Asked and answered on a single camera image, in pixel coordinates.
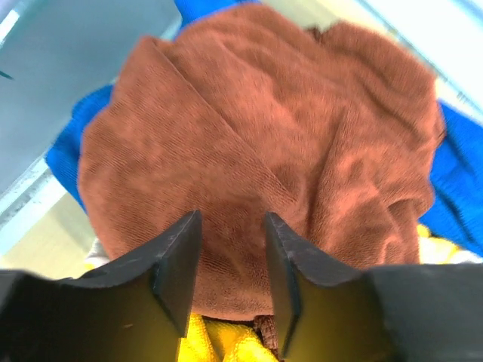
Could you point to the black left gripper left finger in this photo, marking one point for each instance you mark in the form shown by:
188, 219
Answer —
146, 293

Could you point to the yellow white towel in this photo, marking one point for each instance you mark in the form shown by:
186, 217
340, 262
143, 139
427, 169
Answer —
426, 312

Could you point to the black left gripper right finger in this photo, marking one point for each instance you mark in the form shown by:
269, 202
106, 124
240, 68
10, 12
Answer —
304, 282

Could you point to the brown towel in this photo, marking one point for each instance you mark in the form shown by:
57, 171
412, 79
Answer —
246, 112

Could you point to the blue towel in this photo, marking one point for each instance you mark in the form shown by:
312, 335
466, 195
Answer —
456, 176

